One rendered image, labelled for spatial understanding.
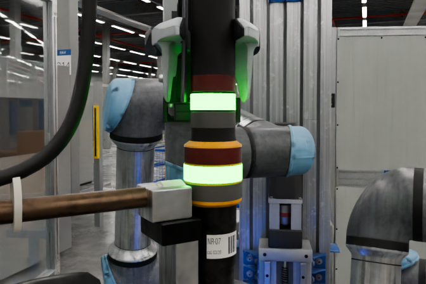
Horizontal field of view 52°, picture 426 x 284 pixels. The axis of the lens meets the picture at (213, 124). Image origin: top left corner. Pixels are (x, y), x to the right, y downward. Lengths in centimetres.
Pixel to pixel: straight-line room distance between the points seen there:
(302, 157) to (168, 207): 37
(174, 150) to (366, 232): 33
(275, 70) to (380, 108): 107
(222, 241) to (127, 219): 71
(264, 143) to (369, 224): 23
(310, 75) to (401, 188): 56
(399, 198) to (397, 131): 151
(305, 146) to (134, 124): 41
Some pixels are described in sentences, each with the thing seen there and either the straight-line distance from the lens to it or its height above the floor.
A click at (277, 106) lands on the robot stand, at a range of 120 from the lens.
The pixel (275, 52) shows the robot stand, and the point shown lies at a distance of 121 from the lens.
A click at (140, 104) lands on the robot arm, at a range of 92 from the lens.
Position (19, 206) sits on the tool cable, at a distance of 27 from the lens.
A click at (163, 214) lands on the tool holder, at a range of 30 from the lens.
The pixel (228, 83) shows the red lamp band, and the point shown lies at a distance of 31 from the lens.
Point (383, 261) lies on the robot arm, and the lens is 75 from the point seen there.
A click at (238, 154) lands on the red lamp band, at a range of 32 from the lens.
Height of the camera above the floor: 160
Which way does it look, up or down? 2 degrees down
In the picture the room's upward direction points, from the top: straight up
